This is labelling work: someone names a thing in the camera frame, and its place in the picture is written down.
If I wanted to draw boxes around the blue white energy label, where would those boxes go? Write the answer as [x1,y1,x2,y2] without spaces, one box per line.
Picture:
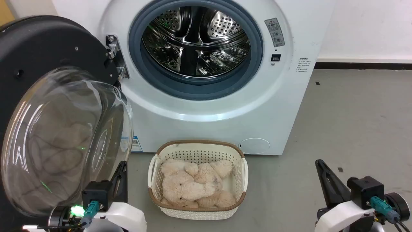
[131,136,143,152]

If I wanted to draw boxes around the black round glass washer door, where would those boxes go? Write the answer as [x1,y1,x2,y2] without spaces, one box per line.
[0,15,134,232]

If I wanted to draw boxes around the teal-plug left gripper cable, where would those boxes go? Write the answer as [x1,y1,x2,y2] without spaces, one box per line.
[37,200,100,230]

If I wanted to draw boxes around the round white filter cover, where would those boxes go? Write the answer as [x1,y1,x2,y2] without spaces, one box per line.
[238,138,271,154]

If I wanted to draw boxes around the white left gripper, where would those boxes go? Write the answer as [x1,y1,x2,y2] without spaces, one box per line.
[69,161,147,232]

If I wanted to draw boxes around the teal-plug gripper cable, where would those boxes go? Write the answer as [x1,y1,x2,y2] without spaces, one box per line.
[37,200,100,230]
[370,196,412,232]

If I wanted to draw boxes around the beige plush teddy bear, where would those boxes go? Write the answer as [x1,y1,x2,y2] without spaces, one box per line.
[160,159,236,208]

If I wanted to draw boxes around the perforated steel washer drum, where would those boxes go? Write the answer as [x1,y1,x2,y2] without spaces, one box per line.
[142,6,251,79]

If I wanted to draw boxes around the grey warning sticker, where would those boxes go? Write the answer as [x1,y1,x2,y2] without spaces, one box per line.
[265,18,285,48]

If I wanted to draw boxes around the teal-plug right gripper cable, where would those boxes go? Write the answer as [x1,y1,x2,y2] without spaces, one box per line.
[370,196,412,232]

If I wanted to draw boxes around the white brown-rimmed laundry basket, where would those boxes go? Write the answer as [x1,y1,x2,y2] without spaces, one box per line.
[148,140,248,220]

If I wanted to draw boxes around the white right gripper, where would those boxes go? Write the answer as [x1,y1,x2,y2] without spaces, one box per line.
[315,159,376,232]

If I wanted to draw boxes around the white front-load washing machine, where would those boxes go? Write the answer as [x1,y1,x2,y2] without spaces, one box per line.
[51,0,335,156]

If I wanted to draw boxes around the metal door hinge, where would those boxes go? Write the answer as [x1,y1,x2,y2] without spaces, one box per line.
[106,35,130,80]

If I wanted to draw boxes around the black wall baseboard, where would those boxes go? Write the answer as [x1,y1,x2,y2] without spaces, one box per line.
[314,62,412,70]

